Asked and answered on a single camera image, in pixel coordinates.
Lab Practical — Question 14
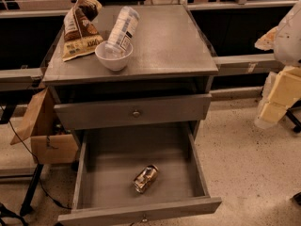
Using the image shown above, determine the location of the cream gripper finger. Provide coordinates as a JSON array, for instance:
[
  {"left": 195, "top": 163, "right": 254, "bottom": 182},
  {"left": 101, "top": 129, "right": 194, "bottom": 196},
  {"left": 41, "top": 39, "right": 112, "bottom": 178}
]
[
  {"left": 254, "top": 100, "right": 289, "bottom": 129},
  {"left": 255, "top": 26, "right": 277, "bottom": 51}
]

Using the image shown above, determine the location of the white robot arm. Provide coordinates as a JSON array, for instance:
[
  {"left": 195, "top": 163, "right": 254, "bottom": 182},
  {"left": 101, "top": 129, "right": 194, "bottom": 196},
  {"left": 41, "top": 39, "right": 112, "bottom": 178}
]
[{"left": 255, "top": 1, "right": 301, "bottom": 129}]

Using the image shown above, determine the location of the grey wooden drawer cabinet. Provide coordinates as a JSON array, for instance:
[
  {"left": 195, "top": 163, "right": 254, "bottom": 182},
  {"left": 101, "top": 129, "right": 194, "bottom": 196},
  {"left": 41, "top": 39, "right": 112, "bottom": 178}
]
[{"left": 43, "top": 5, "right": 218, "bottom": 133}]

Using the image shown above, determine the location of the open grey middle drawer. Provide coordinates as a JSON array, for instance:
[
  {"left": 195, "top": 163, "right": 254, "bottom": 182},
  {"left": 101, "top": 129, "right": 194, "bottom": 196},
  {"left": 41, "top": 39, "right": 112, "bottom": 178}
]
[{"left": 58, "top": 122, "right": 221, "bottom": 226}]

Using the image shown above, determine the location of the closed grey upper drawer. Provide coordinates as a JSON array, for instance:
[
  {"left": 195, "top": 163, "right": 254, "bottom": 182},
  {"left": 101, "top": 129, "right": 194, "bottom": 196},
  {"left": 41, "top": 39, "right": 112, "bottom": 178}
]
[{"left": 55, "top": 94, "right": 212, "bottom": 130}]

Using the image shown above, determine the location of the black stand base right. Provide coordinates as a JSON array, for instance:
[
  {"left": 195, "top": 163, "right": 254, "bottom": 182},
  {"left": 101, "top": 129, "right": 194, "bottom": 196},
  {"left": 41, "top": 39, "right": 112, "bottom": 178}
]
[{"left": 286, "top": 101, "right": 301, "bottom": 134}]

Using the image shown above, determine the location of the clear plastic water bottle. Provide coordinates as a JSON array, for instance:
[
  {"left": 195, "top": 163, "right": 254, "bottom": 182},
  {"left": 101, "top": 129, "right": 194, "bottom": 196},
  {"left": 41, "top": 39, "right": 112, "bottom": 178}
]
[{"left": 105, "top": 6, "right": 140, "bottom": 57}]

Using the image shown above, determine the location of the white ceramic bowl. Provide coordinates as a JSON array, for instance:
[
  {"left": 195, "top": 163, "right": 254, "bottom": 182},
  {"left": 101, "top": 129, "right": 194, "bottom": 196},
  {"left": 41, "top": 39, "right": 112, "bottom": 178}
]
[{"left": 95, "top": 41, "right": 133, "bottom": 71}]

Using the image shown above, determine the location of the brown yellow snack bag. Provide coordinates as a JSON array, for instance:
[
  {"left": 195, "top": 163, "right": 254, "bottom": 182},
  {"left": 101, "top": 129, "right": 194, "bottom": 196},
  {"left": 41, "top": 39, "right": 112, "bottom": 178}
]
[{"left": 62, "top": 0, "right": 103, "bottom": 61}]

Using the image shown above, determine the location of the open cardboard box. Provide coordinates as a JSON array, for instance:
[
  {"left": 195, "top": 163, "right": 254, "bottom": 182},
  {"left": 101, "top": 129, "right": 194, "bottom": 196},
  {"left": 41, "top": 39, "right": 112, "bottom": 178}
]
[{"left": 10, "top": 89, "right": 78, "bottom": 164}]

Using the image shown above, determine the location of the black stand leg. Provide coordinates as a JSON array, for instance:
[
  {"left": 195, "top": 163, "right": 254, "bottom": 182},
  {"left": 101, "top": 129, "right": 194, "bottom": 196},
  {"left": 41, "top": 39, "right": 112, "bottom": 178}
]
[{"left": 20, "top": 164, "right": 43, "bottom": 217}]

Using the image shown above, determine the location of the black floor cable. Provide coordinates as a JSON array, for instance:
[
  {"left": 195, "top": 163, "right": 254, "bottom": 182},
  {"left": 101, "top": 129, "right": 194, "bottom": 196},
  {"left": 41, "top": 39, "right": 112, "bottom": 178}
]
[{"left": 7, "top": 120, "right": 72, "bottom": 211}]

